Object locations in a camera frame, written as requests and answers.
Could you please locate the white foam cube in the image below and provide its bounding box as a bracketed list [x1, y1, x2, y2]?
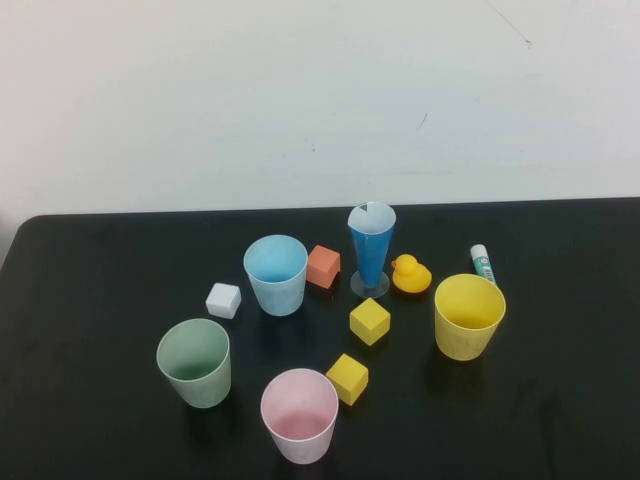
[205, 282, 242, 320]

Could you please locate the light blue plastic cup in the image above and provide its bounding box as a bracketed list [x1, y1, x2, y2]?
[243, 234, 309, 317]

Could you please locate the orange foam block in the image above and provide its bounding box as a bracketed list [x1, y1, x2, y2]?
[306, 244, 342, 290]

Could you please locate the blue cone cup clear base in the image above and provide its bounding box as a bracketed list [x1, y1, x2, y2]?
[347, 202, 398, 297]

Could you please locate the yellow foam cube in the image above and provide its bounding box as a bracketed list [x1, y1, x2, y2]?
[325, 353, 370, 407]
[349, 297, 392, 347]

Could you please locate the yellow plastic cup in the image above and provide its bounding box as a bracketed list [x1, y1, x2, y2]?
[433, 273, 507, 362]

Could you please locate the pink plastic cup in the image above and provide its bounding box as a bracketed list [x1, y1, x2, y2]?
[260, 368, 340, 465]

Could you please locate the pale green plastic cup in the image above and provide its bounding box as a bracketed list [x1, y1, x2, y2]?
[155, 318, 233, 410]

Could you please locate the white green glue stick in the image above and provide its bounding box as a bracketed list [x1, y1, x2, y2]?
[469, 243, 499, 286]

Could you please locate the yellow rubber duck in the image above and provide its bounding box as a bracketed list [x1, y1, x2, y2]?
[391, 253, 433, 294]

